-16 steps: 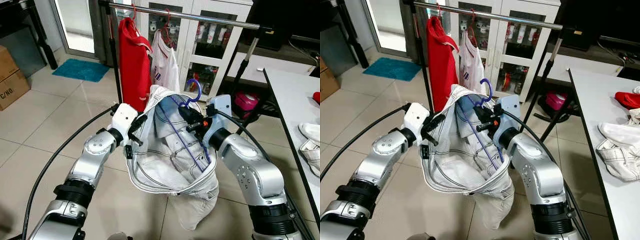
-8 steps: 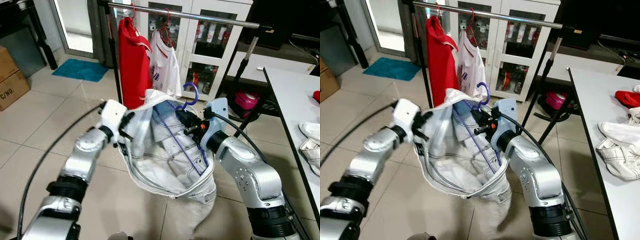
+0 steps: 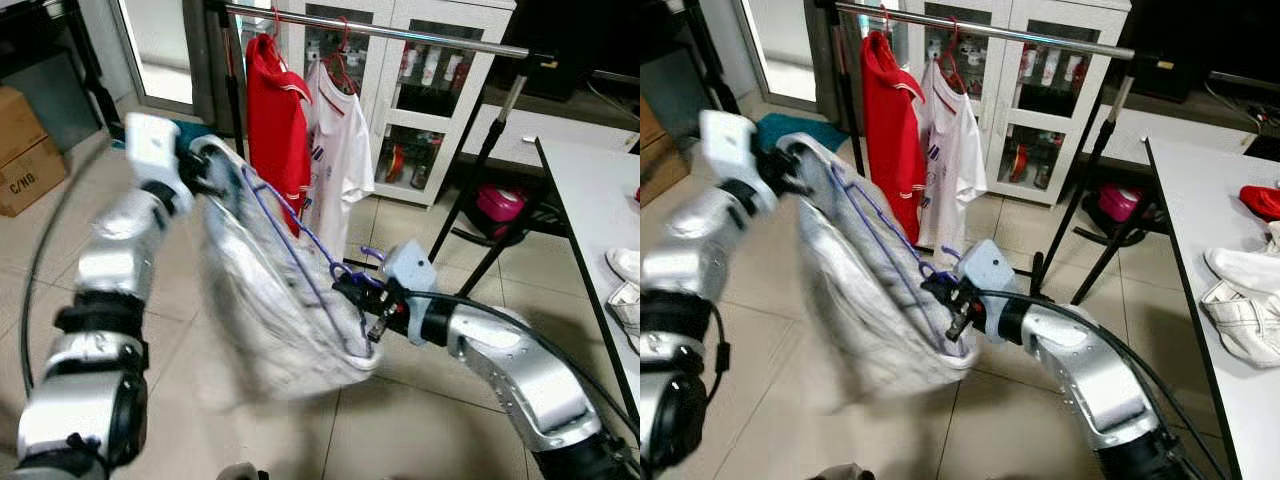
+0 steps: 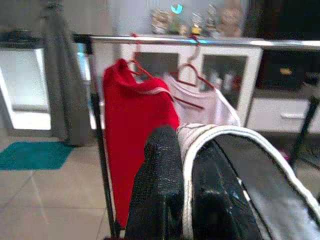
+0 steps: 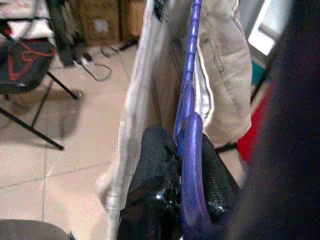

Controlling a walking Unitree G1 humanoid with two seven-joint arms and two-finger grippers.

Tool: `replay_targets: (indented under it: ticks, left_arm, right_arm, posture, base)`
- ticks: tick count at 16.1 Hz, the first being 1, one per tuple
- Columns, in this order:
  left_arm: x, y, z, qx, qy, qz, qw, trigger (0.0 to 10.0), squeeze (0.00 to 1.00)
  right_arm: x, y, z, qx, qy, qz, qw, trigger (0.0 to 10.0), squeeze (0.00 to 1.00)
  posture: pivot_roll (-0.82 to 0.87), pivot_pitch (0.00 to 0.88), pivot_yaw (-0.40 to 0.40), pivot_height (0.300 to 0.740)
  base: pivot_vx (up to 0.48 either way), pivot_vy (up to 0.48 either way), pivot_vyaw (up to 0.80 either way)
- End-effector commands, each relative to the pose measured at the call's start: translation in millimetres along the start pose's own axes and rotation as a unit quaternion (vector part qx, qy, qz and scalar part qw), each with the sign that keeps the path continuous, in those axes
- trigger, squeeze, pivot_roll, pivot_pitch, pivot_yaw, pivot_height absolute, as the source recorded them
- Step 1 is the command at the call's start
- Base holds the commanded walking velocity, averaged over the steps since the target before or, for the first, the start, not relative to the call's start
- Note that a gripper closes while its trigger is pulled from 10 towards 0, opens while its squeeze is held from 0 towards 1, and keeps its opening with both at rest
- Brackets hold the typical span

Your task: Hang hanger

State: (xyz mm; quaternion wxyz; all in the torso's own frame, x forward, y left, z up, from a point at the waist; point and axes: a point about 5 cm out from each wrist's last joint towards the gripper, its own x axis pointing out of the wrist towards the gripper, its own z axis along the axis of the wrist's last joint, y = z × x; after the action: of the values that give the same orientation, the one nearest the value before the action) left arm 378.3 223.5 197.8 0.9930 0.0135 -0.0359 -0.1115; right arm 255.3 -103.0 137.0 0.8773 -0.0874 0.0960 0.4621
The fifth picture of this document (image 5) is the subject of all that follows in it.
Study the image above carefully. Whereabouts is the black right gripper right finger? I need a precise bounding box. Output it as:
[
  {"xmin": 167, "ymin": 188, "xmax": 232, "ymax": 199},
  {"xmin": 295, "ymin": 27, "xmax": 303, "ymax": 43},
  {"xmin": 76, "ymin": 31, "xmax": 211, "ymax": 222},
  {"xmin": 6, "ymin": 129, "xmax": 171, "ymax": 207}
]
[{"xmin": 201, "ymin": 133, "xmax": 241, "ymax": 204}]

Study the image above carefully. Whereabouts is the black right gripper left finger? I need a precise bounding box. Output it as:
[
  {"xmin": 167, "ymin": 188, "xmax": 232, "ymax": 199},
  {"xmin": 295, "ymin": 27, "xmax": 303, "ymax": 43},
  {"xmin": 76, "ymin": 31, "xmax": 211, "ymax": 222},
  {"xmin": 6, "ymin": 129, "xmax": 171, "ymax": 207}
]
[{"xmin": 127, "ymin": 124, "xmax": 182, "ymax": 198}]

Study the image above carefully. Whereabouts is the purple wire clothes hanger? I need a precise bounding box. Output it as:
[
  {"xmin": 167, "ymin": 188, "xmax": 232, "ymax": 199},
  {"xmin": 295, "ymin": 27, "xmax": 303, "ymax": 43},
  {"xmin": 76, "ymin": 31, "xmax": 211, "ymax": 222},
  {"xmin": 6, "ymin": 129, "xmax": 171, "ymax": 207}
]
[{"xmin": 173, "ymin": 0, "xmax": 213, "ymax": 240}]

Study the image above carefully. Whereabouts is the red garment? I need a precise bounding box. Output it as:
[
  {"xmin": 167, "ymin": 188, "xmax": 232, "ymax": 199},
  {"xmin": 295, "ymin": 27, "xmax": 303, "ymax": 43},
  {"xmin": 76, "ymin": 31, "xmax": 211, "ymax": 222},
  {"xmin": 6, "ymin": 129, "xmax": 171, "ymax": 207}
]
[{"xmin": 236, "ymin": 81, "xmax": 275, "ymax": 162}]

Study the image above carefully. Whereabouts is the white garment with dark label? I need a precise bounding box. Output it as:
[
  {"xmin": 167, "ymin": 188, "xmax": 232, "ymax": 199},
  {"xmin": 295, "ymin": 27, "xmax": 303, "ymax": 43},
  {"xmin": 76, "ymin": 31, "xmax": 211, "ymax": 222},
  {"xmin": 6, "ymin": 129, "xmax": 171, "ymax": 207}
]
[{"xmin": 106, "ymin": 0, "xmax": 176, "ymax": 240}]

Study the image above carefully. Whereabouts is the cream beige stitched garment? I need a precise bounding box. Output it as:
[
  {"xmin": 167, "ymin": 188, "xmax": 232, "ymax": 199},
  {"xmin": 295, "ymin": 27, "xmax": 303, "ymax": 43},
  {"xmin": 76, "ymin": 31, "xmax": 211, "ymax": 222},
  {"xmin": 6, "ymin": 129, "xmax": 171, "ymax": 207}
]
[{"xmin": 159, "ymin": 0, "xmax": 254, "ymax": 149}]

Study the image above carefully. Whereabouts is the white power strip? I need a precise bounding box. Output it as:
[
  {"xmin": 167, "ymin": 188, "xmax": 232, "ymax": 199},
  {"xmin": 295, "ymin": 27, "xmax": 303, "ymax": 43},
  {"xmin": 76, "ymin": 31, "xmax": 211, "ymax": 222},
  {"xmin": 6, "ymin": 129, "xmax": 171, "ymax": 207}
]
[{"xmin": 73, "ymin": 55, "xmax": 93, "ymax": 68}]

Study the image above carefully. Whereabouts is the brown cardboard box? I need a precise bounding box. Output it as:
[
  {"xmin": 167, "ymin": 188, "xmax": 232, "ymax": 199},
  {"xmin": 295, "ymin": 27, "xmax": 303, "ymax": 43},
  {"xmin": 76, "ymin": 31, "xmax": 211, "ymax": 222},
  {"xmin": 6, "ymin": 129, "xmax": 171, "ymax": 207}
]
[
  {"xmin": 119, "ymin": 0, "xmax": 147, "ymax": 41},
  {"xmin": 71, "ymin": 0, "xmax": 123, "ymax": 47}
]

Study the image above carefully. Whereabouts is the black upright box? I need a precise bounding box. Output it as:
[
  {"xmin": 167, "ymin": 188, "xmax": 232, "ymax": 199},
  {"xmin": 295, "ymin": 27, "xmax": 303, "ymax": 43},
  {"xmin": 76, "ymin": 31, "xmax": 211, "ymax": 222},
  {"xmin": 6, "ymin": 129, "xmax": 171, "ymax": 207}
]
[{"xmin": 47, "ymin": 0, "xmax": 85, "ymax": 68}]

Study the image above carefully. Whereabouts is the grey floor cable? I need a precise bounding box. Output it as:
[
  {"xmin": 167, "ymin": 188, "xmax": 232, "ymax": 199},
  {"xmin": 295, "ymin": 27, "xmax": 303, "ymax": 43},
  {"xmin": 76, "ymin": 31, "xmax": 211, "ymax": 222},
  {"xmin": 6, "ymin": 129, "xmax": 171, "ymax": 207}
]
[{"xmin": 83, "ymin": 44, "xmax": 119, "ymax": 82}]

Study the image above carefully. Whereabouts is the black chair with red strap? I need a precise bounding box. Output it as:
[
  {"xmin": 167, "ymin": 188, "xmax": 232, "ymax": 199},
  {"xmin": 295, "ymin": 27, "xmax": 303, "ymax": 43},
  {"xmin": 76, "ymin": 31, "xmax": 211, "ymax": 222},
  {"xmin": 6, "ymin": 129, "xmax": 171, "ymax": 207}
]
[{"xmin": 0, "ymin": 37, "xmax": 83, "ymax": 151}]

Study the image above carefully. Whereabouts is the white desk with black frame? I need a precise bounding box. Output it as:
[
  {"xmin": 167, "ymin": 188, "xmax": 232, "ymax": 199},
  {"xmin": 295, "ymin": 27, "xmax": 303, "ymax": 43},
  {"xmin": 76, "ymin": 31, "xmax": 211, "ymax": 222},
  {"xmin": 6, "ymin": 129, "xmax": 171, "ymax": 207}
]
[{"xmin": 0, "ymin": 0, "xmax": 50, "ymax": 22}]

